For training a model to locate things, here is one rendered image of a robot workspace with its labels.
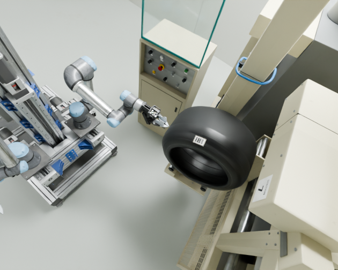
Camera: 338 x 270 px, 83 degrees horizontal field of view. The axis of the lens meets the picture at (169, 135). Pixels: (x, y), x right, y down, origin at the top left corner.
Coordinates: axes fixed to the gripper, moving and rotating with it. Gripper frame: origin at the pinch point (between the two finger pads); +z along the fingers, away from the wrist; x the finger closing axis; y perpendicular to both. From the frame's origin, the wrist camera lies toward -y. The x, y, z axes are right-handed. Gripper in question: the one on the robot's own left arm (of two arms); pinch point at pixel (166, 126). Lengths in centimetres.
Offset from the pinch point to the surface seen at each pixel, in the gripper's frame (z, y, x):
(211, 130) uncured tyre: 22.1, 26.7, -2.9
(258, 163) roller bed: 67, -1, 18
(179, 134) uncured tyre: 9.7, 15.9, -9.3
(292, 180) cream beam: 44, 62, -27
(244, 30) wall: 7, -56, 254
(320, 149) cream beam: 51, 62, -10
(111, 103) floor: -91, -135, 59
